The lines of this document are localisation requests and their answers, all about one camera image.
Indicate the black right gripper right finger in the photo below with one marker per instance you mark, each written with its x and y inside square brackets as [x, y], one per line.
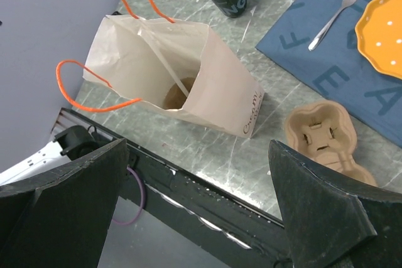
[329, 217]

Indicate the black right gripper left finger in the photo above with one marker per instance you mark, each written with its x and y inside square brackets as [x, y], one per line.
[60, 218]

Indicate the brown cardboard cup carrier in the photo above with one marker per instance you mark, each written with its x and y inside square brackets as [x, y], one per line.
[323, 132]

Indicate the brown paper takeout bag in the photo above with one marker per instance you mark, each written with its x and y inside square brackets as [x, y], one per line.
[224, 96]

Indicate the single white straw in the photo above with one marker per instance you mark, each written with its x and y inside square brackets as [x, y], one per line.
[152, 44]

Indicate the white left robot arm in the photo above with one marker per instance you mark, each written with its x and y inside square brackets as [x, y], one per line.
[67, 146]

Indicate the blue alphabet placemat cloth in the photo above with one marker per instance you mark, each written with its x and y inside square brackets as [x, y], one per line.
[335, 69]

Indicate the orange dotted plate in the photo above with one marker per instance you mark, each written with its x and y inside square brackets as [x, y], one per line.
[379, 36]

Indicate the silver fork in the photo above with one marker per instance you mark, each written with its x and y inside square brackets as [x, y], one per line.
[321, 34]

